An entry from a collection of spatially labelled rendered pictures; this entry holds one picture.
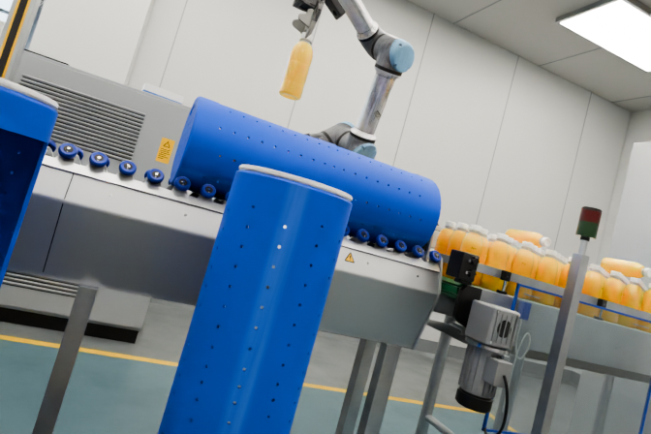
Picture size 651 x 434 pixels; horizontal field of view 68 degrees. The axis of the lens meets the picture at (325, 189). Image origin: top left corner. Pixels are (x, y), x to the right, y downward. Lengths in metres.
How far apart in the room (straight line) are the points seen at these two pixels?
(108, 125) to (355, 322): 1.94
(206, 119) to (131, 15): 2.82
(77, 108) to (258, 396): 2.30
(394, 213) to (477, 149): 3.91
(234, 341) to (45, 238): 0.63
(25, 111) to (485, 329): 1.34
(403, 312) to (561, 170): 4.74
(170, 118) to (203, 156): 1.66
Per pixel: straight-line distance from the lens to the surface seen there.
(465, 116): 5.42
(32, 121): 0.97
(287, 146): 1.48
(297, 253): 1.01
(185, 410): 1.12
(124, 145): 3.04
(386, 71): 1.96
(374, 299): 1.65
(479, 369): 1.68
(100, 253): 1.44
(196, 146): 1.40
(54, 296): 3.13
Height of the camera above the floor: 0.94
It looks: 5 degrees up
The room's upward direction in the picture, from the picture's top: 16 degrees clockwise
